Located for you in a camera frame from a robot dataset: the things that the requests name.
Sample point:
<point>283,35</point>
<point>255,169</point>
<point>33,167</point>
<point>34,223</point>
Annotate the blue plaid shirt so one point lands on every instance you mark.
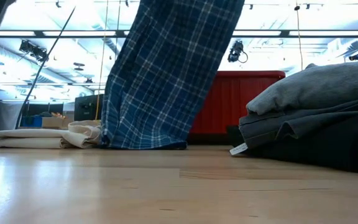
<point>160,87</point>

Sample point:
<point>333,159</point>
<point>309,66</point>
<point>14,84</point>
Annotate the dark grey shirt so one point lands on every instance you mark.
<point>291,129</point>

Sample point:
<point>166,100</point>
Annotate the light grey garment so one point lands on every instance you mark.
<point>315,87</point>

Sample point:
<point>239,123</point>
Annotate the black garment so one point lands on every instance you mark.
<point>322,161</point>

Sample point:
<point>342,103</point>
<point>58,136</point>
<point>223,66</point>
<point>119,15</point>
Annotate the red plastic laundry bin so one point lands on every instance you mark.
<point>235,102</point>

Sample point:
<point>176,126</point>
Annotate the blue storage bin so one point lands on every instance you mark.
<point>31,121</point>

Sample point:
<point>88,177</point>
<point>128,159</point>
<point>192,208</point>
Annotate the black computer monitor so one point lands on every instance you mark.
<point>87,107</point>

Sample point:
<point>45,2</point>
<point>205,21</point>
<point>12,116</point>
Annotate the brown cardboard box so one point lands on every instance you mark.
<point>54,122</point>

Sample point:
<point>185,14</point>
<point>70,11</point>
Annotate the white canvas tote bag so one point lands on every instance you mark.
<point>33,138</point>

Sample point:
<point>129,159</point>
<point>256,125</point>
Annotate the small black ceiling fixture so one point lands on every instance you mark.
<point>356,56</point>

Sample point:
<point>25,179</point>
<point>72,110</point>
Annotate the black hanging ceiling camera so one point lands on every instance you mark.
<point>236,51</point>

